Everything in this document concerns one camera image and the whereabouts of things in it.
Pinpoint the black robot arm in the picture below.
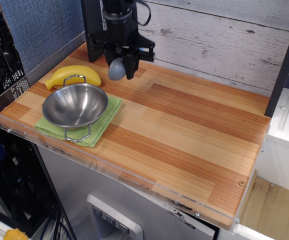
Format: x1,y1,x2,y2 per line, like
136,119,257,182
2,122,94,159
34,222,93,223
89,0,155,81

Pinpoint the blue fabric partition panel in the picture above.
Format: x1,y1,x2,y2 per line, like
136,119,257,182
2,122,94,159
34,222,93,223
0,0,85,75

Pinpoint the black plastic crate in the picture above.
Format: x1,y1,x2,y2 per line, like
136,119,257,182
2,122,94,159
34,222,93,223
0,26,25,90

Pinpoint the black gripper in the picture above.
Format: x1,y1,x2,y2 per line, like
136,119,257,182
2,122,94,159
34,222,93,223
98,14,155,80

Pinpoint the steel toy dishwasher front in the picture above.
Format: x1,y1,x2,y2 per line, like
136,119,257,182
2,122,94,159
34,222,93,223
37,143,219,240

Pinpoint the white ribbed side unit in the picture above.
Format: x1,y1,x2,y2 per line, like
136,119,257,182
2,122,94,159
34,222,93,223
255,88,289,190

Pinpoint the dark left vertical post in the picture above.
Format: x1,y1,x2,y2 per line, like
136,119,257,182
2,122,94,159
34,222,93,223
80,0,105,63

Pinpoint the dark vertical post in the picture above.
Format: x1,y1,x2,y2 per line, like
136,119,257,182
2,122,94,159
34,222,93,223
264,45,289,118
80,0,105,63

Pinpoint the green folded cloth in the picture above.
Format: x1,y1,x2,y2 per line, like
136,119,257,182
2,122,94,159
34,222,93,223
34,96,122,147

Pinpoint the dark right vertical post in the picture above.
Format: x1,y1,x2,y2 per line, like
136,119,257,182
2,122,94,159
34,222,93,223
264,45,289,118

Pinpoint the blue grey measuring spoon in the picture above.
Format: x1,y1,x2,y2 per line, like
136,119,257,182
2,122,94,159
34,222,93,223
108,47,150,81

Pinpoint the steel bowl with handles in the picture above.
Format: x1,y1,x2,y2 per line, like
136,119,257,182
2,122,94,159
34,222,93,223
42,74,109,143

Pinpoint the yellow plastic banana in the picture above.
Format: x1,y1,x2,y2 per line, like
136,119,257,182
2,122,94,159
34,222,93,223
45,65,102,90

